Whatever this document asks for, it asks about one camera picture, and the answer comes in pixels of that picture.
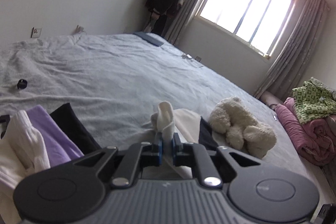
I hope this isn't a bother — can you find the pink bolster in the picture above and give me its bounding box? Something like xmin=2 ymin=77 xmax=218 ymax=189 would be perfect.
xmin=262 ymin=91 xmax=284 ymax=110

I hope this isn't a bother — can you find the purple garment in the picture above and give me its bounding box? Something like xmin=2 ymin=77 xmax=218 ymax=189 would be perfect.
xmin=26 ymin=105 xmax=84 ymax=169

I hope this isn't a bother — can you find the white charging cable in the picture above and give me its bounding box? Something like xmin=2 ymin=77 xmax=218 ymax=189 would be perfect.
xmin=161 ymin=44 xmax=204 ymax=68

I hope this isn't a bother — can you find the window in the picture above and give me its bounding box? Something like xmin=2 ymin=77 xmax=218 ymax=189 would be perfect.
xmin=196 ymin=0 xmax=298 ymax=59

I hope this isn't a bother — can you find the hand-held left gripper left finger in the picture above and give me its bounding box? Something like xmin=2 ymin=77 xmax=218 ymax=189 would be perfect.
xmin=73 ymin=135 xmax=164 ymax=188

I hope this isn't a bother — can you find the green patterned blanket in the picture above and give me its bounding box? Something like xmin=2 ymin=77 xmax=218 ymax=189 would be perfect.
xmin=292 ymin=77 xmax=336 ymax=125

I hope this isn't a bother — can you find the pink folded quilt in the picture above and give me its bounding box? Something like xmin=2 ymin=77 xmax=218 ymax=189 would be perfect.
xmin=275 ymin=97 xmax=336 ymax=165

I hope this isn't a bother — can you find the white plush dog toy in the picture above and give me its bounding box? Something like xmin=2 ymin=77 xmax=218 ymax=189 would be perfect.
xmin=209 ymin=97 xmax=277 ymax=159

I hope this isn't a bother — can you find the black garment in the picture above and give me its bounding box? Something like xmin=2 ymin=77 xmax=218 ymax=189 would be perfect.
xmin=49 ymin=103 xmax=101 ymax=155

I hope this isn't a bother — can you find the cream long-sleeved sweatshirt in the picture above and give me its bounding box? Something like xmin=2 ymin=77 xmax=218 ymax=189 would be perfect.
xmin=150 ymin=101 xmax=185 ymax=180

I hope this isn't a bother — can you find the white knit garment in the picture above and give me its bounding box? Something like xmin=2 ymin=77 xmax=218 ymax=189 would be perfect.
xmin=0 ymin=110 xmax=51 ymax=224

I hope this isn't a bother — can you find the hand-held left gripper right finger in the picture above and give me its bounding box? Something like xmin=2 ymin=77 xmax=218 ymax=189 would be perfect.
xmin=172 ymin=133 xmax=263 ymax=188

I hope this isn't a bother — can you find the stack of folded dark and beige clothes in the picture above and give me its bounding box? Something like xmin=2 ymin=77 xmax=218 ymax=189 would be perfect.
xmin=173 ymin=108 xmax=221 ymax=153

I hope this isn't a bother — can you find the bed with grey sheet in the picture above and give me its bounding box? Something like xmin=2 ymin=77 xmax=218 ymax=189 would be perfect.
xmin=0 ymin=33 xmax=336 ymax=224

